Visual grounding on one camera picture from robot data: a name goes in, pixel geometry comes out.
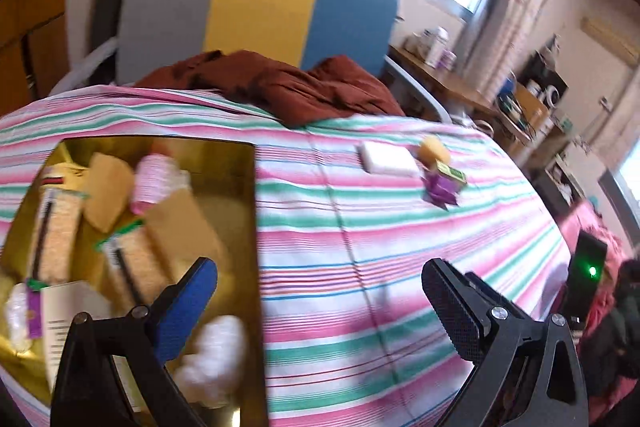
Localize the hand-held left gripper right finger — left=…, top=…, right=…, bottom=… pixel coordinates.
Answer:
left=421, top=258, right=589, bottom=427

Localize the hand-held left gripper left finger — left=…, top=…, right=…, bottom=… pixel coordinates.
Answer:
left=50, top=256, right=219, bottom=427

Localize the white fluffy packet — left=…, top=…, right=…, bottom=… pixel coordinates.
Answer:
left=174, top=314, right=249, bottom=409

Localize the rice cracker packet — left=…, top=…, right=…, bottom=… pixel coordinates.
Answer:
left=96, top=218, right=168, bottom=310
left=27, top=176, right=86, bottom=285

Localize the gold cardboard box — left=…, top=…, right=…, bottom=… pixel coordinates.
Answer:
left=0, top=136, right=270, bottom=427

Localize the white carton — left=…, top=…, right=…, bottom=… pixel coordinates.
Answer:
left=41, top=281, right=151, bottom=414

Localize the pink snack packet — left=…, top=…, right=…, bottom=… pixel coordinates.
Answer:
left=130, top=153, right=178, bottom=214

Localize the medium yellow sponge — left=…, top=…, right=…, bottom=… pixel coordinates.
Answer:
left=81, top=152, right=137, bottom=234

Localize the white packet purple label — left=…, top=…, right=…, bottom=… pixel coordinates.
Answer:
left=4, top=281, right=45, bottom=354

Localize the pink fluffy blanket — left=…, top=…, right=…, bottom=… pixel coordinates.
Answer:
left=559, top=199, right=640, bottom=427

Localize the dark green garment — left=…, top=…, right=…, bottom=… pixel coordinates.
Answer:
left=581, top=258, right=640, bottom=395

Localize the striped bedsheet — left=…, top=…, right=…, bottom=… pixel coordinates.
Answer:
left=0, top=86, right=573, bottom=427

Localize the small purple snack packet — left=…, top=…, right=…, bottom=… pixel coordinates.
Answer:
left=421, top=172, right=460, bottom=212

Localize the small green box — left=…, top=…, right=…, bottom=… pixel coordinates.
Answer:
left=434, top=160, right=469, bottom=188

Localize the small yellow sponge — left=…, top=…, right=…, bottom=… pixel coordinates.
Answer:
left=418, top=136, right=449, bottom=168

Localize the white sponge block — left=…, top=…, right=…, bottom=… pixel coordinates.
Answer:
left=356, top=141, right=422, bottom=178

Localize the cluttered shelf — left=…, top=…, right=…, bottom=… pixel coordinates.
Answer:
left=495, top=36, right=573, bottom=142

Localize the wooden desk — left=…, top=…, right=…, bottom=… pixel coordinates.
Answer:
left=389, top=44, right=533, bottom=145

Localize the air conditioner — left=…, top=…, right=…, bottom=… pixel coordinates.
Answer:
left=579, top=16, right=640, bottom=66

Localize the brown cloth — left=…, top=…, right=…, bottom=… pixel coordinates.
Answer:
left=134, top=49, right=407, bottom=130

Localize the beige curtain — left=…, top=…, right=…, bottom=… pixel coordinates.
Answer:
left=450, top=0, right=553, bottom=108

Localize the grey yellow blue headboard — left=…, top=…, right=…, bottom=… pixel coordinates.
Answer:
left=116, top=0, right=402, bottom=86

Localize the wooden wardrobe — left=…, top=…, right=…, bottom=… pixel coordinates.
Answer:
left=0, top=0, right=76, bottom=118

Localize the grey bed rail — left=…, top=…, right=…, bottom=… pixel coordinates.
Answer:
left=384, top=56, right=453, bottom=124

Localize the white bed rail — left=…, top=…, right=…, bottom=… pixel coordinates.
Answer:
left=49, top=38, right=120, bottom=96

